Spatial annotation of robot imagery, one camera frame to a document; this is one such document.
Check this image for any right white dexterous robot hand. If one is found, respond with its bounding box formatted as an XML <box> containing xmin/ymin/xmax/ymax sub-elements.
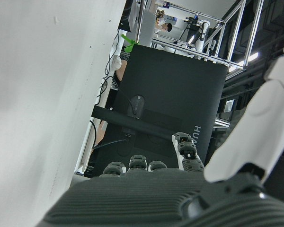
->
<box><xmin>36</xmin><ymin>30</ymin><xmax>284</xmax><ymax>227</ymax></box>

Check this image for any person in white shirt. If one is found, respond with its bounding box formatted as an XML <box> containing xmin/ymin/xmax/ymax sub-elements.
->
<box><xmin>154</xmin><ymin>18</ymin><xmax>173</xmax><ymax>34</ymax></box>

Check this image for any aluminium cage frame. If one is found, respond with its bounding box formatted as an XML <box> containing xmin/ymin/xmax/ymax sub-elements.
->
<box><xmin>136</xmin><ymin>0</ymin><xmax>263</xmax><ymax>71</ymax></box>

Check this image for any black Huawei monitor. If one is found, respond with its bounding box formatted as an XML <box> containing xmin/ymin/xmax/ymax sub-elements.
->
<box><xmin>91</xmin><ymin>44</ymin><xmax>228</xmax><ymax>178</ymax></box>

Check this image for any black hanging cable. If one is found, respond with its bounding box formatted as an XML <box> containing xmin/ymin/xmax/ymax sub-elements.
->
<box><xmin>96</xmin><ymin>34</ymin><xmax>116</xmax><ymax>106</ymax></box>

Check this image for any metal reacher grabber tool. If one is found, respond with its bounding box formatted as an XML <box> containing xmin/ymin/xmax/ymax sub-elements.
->
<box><xmin>121</xmin><ymin>34</ymin><xmax>136</xmax><ymax>53</ymax></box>

